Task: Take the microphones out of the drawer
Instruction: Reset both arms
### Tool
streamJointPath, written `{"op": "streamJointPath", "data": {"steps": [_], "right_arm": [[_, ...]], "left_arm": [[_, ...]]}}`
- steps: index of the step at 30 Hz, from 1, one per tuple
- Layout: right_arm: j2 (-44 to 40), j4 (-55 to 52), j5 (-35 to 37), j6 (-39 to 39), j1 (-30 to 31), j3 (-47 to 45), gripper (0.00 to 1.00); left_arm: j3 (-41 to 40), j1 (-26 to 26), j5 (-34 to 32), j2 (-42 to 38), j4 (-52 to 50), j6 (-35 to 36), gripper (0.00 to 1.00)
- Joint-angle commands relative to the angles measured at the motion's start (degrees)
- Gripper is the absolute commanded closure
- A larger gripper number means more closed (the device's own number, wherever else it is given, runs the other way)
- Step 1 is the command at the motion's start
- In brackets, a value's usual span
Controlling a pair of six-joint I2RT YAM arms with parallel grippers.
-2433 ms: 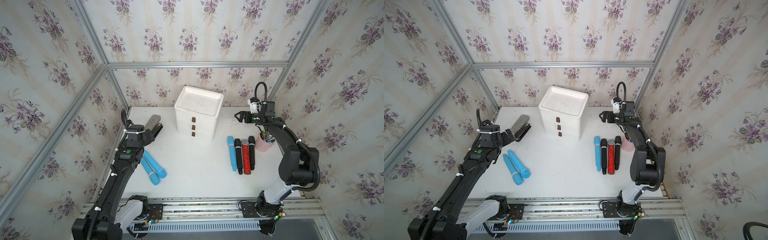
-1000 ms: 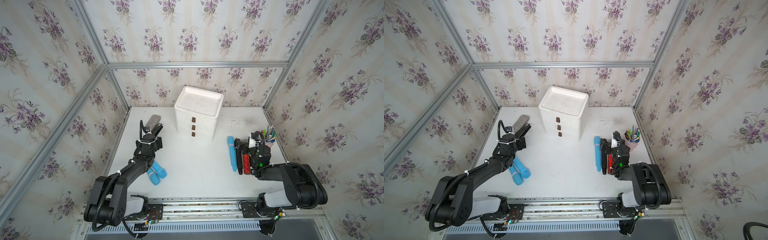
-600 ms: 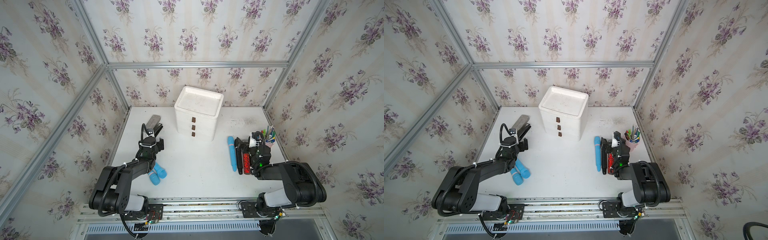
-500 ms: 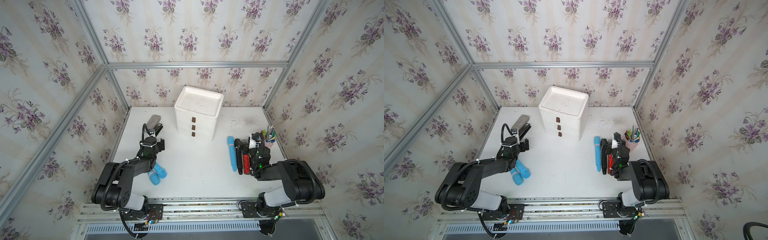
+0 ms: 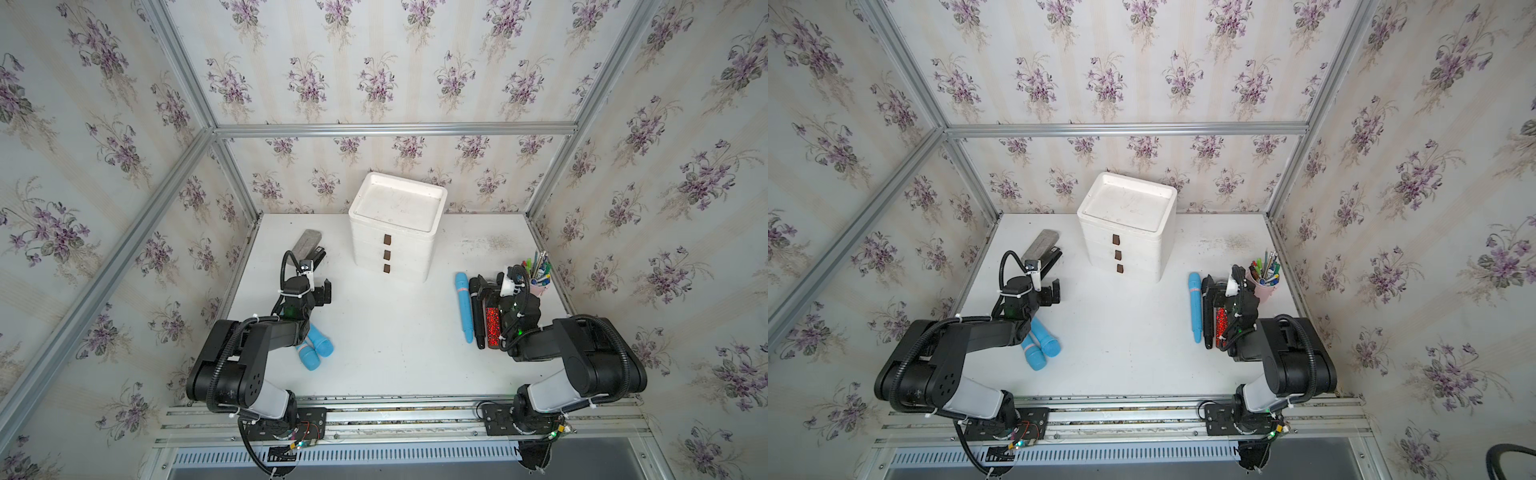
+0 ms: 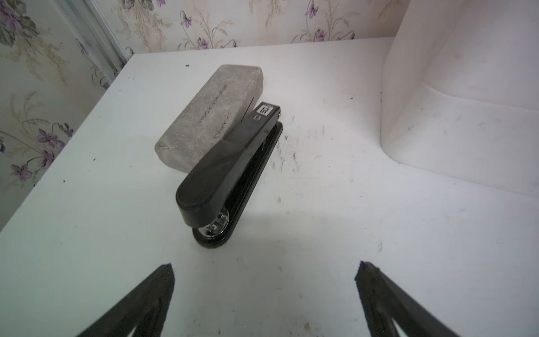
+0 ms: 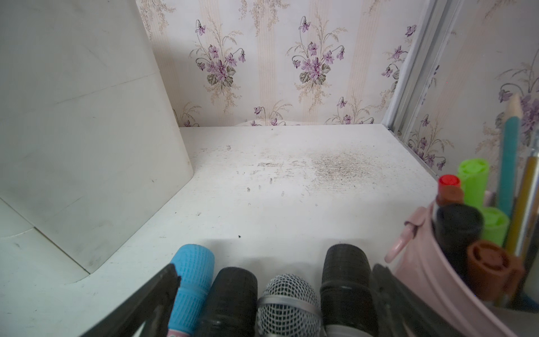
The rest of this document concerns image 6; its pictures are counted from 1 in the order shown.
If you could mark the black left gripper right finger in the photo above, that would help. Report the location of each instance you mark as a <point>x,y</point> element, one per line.
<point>387,307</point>

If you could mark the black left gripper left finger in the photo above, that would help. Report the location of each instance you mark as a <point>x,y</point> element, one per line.
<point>142,312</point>

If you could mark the white three-drawer cabinet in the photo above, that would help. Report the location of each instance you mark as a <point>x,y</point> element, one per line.
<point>460,92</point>

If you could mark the black stapler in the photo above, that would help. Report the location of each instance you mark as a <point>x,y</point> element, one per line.
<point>214,194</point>

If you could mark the grey rectangular eraser block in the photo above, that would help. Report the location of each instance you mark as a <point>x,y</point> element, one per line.
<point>225,99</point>

